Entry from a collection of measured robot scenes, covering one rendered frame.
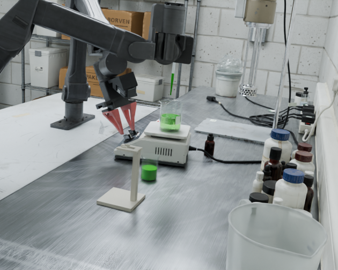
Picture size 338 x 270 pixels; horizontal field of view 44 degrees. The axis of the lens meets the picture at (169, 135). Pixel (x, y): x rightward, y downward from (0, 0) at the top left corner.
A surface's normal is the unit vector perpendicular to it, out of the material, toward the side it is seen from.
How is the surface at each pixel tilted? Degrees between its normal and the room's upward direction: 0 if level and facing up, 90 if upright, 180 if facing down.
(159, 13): 90
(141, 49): 90
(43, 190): 0
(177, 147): 90
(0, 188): 0
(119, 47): 90
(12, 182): 0
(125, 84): 71
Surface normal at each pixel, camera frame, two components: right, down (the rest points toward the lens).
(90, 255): 0.09, -0.95
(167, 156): -0.14, 0.27
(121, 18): -0.37, 0.25
